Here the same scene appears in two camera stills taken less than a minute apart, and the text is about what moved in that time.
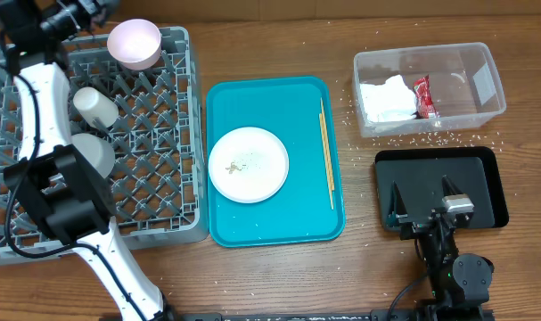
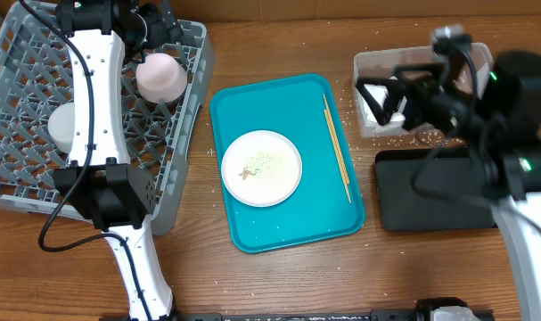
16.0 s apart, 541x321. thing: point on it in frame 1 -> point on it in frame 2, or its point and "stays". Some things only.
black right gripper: x=396 y=217 -> x=415 y=87
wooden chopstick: x=327 y=152 -> x=336 y=142
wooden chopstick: x=327 y=154 -> x=336 y=156
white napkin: x=389 y=102 stays
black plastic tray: x=479 y=172 stays
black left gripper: x=93 y=12 -> x=159 y=33
